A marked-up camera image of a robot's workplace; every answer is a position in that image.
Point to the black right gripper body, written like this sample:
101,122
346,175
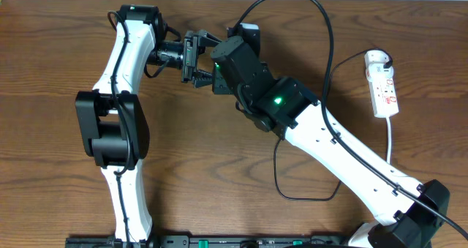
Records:
221,82

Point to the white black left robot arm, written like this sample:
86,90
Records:
112,123

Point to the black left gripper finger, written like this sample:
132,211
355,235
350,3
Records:
202,78
207,40

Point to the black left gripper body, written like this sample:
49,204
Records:
187,58

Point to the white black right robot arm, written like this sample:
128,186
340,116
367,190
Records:
406,212

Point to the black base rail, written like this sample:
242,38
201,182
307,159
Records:
186,241

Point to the white power strip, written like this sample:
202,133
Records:
379,74

